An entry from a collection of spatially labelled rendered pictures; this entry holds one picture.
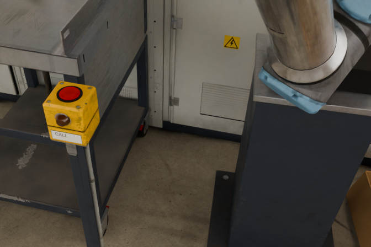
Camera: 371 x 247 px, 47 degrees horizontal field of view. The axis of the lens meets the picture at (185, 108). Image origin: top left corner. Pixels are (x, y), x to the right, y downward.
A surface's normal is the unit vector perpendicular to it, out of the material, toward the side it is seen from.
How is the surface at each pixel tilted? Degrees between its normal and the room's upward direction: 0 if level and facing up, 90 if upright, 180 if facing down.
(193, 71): 90
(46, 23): 0
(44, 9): 0
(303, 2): 114
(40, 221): 0
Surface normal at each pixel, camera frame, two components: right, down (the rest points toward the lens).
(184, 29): -0.21, 0.63
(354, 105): 0.04, -0.76
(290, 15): -0.02, 0.96
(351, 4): -0.04, -0.14
